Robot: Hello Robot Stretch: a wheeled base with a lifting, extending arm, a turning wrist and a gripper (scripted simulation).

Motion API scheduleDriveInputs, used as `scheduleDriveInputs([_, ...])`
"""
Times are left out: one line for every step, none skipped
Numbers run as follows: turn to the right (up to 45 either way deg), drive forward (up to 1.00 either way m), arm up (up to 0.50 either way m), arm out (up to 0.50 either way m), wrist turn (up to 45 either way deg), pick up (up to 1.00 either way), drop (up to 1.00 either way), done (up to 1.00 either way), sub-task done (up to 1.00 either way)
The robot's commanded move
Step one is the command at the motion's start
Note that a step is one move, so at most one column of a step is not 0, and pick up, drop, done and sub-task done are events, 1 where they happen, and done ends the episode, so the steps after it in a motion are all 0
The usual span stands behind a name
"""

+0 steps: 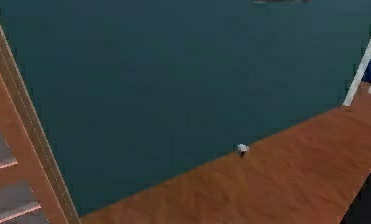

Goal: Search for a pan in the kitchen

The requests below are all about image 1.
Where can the white frame with blue panel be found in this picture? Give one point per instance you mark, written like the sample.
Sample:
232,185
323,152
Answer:
362,68

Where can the black furniture edge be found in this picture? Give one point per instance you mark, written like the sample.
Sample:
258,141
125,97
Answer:
365,203

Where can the brown panelled room door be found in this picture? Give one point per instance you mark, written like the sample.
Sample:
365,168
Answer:
13,110

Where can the small white door stop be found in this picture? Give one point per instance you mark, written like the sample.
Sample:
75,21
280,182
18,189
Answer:
242,148

